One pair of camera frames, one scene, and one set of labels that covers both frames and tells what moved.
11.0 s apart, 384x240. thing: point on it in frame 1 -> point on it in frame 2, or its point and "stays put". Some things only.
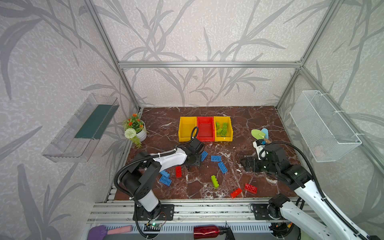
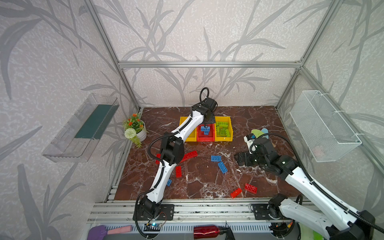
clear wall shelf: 77,142 stays put
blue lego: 216,158 stays put
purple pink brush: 99,232 stays put
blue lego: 204,155 -> 205,130
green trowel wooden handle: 260,135 stays put
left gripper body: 194,160 -> 208,119
